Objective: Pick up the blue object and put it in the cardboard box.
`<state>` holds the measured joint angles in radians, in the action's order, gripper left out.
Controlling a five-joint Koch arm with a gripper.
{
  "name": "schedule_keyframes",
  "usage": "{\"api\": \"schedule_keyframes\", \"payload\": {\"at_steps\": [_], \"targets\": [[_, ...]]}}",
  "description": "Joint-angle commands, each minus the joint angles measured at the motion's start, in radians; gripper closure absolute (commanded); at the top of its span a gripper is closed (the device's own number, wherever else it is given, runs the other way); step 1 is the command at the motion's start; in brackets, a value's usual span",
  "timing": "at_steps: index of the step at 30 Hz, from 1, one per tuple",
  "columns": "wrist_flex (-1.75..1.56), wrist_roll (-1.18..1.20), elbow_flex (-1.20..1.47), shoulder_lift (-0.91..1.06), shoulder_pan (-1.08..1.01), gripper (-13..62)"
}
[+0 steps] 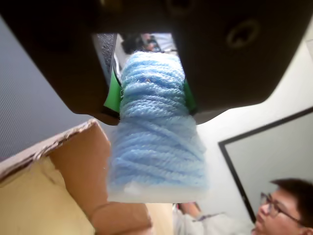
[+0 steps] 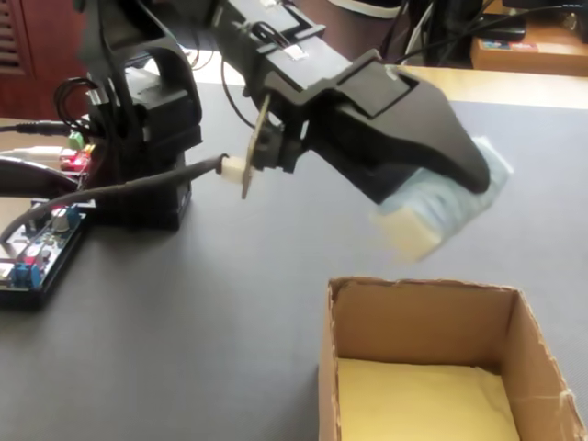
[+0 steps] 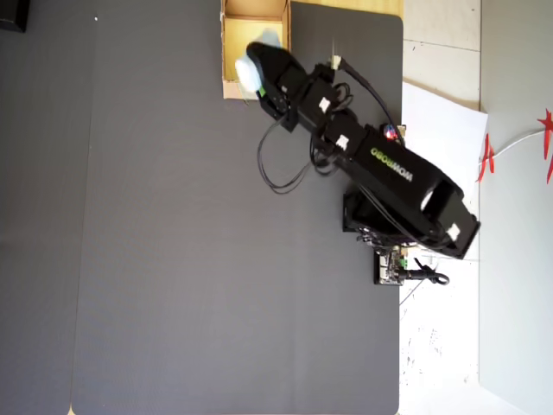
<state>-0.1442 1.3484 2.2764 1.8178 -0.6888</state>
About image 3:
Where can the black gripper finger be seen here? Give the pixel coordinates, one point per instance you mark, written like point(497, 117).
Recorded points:
point(274, 62)
point(272, 104)

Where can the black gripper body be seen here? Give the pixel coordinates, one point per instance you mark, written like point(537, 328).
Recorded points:
point(298, 93)

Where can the light blue block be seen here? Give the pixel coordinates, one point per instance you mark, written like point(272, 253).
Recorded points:
point(247, 75)

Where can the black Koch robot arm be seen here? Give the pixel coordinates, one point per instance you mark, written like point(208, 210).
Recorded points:
point(410, 181)

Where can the open cardboard box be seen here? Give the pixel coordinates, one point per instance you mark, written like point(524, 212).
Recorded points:
point(233, 43)

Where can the black box corner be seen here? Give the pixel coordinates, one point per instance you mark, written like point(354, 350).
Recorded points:
point(12, 15)

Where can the blue controller board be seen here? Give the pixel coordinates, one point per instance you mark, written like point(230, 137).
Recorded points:
point(395, 132)

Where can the white paper sheet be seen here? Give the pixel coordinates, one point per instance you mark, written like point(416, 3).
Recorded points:
point(436, 125)

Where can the large black textured mat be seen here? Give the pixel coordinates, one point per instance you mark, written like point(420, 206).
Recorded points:
point(173, 259)

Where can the controller board with green terminal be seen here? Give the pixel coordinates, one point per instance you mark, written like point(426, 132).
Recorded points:
point(389, 270)

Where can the black barrel power connector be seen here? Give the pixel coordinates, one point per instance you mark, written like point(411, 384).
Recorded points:
point(425, 274)

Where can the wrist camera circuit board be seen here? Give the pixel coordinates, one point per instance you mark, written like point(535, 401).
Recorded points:
point(335, 63)

